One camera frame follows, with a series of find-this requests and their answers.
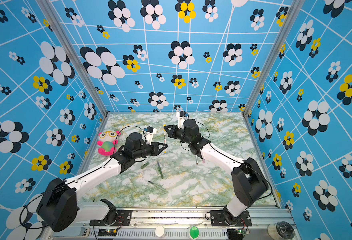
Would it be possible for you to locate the left aluminium corner post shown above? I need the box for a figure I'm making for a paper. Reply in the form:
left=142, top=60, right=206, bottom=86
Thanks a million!
left=36, top=1, right=108, bottom=118

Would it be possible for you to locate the right aluminium corner post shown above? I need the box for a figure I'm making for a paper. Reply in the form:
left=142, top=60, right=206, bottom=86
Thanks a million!
left=243, top=0, right=305, bottom=118

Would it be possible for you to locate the white push button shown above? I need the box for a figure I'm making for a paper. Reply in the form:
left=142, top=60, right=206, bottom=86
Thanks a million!
left=155, top=226, right=166, bottom=238

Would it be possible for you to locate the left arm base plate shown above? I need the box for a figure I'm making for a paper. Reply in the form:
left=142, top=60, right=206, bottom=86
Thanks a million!
left=90, top=209, right=133, bottom=227

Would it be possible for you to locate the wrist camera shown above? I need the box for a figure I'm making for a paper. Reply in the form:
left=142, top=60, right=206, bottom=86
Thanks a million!
left=176, top=111, right=189, bottom=129
left=144, top=127, right=157, bottom=145

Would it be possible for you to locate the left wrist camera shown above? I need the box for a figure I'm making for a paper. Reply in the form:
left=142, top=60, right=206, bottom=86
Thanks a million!
left=144, top=127, right=157, bottom=145

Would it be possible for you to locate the aluminium corner post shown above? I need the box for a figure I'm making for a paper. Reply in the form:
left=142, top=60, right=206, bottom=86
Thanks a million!
left=243, top=0, right=305, bottom=118
left=36, top=1, right=108, bottom=118

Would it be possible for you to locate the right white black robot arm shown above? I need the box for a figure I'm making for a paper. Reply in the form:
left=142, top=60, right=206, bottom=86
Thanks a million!
left=164, top=119, right=269, bottom=226

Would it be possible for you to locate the pink green plush toy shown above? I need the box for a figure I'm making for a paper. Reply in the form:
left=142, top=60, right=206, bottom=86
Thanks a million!
left=97, top=131, right=121, bottom=156

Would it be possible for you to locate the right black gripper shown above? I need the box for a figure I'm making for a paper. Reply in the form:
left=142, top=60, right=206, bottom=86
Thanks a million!
left=164, top=125, right=193, bottom=147

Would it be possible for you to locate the green push button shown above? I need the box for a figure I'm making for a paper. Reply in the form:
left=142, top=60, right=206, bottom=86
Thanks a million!
left=188, top=226, right=200, bottom=240

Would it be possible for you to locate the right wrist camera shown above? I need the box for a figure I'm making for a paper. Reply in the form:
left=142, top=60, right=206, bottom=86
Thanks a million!
left=176, top=111, right=189, bottom=129

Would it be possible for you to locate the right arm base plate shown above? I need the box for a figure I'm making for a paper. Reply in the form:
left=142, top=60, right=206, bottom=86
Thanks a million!
left=209, top=210, right=252, bottom=228

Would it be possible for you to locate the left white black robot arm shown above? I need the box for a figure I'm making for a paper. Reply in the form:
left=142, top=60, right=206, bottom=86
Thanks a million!
left=37, top=133, right=168, bottom=232

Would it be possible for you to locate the aluminium front rail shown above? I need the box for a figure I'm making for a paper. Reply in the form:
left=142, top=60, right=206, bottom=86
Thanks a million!
left=40, top=207, right=301, bottom=240

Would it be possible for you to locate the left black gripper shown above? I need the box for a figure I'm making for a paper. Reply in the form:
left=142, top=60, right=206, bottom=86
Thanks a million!
left=133, top=141, right=168, bottom=160

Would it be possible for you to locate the dark green gel pen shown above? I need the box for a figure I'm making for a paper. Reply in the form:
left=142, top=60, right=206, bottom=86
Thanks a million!
left=148, top=181, right=167, bottom=192

